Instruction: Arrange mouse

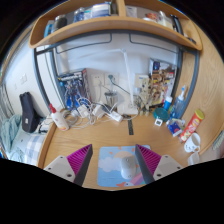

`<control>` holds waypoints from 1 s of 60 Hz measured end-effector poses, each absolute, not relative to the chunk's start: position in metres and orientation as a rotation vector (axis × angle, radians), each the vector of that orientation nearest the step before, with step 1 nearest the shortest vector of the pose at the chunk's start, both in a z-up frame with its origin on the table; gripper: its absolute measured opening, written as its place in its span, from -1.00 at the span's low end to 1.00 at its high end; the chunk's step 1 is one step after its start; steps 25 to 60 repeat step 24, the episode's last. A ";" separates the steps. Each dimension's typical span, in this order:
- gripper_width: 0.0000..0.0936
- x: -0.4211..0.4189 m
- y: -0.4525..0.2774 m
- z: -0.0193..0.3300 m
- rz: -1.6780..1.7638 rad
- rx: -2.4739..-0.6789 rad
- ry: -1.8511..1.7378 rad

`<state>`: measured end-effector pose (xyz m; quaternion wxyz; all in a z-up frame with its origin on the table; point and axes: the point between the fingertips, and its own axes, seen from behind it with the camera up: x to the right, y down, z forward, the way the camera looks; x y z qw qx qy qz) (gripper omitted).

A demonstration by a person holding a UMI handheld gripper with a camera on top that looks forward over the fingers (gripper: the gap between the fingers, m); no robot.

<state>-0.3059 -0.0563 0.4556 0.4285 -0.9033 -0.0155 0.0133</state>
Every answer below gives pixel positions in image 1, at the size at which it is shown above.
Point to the black bag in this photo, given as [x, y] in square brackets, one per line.
[29, 113]

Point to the white power strip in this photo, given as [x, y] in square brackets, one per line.
[115, 116]

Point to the tan robot model figure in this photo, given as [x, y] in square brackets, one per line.
[145, 95]

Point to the white tube with blue cap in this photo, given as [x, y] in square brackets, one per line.
[168, 101]

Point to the colourful printed box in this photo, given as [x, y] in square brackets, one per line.
[163, 76]

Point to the wooden shelf unit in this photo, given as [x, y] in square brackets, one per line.
[110, 24]

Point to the white desk lamp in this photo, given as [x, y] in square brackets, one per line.
[128, 80]

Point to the blue model kit box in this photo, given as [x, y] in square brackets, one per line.
[73, 88]

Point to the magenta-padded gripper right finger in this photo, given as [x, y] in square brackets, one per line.
[163, 166]

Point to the white mug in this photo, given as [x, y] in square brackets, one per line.
[192, 142]

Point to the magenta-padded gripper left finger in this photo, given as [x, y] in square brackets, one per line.
[63, 166]

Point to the white bottle with red cap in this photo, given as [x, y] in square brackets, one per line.
[60, 120]

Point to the small white cube clock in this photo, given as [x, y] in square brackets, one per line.
[158, 122]

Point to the clear glass jar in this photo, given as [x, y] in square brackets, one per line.
[111, 99]

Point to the blue tissue packet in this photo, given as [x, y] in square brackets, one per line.
[174, 128]

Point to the blue spray bottle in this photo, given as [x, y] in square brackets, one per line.
[179, 106]

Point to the clear plastic cup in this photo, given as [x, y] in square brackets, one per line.
[193, 159]

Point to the red chips can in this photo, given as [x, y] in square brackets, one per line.
[191, 126]

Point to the sky print mouse pad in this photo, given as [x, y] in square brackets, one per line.
[110, 166]

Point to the teal blanket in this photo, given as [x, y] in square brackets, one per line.
[8, 133]

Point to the round green tin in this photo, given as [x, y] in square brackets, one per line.
[161, 114]

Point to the light grey computer mouse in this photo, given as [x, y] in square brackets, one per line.
[128, 167]

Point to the black ruler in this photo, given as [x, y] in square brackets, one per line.
[130, 127]

